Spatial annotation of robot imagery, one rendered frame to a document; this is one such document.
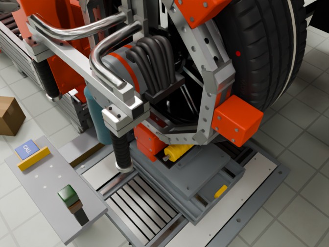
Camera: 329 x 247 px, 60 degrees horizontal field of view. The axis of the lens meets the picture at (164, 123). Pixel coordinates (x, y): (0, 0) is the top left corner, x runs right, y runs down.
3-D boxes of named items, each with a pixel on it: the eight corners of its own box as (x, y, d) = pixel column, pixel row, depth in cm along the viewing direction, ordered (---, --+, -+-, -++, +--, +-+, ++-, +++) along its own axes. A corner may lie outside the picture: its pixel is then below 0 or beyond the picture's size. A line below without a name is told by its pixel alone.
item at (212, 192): (242, 177, 145) (246, 167, 137) (194, 227, 129) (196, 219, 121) (172, 123, 168) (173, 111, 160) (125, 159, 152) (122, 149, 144)
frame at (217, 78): (214, 162, 93) (255, 1, 51) (200, 175, 90) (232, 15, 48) (112, 81, 118) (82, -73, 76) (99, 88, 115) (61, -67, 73)
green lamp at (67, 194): (80, 198, 80) (77, 192, 77) (67, 208, 79) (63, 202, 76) (72, 189, 82) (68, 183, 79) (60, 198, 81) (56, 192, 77)
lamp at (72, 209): (83, 206, 84) (81, 200, 81) (72, 215, 83) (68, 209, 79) (76, 197, 86) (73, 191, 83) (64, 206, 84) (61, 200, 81)
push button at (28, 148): (41, 152, 110) (39, 149, 108) (24, 163, 107) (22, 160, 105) (33, 141, 113) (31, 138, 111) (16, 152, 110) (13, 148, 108)
